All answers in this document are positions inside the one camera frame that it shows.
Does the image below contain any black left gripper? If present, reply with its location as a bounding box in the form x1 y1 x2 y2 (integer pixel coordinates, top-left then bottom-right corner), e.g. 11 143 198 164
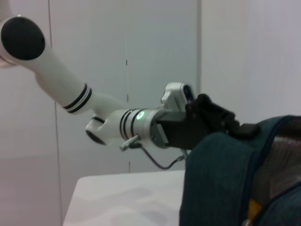
155 93 261 151

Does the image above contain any dark teal fabric lunch bag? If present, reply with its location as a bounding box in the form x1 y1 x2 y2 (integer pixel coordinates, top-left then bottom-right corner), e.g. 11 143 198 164
180 114 301 226

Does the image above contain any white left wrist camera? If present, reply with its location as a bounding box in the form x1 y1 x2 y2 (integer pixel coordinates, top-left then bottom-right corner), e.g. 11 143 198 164
160 82 196 112

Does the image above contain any left arm cable with connector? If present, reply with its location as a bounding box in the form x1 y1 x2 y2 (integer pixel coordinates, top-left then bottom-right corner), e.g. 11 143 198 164
119 135 189 170

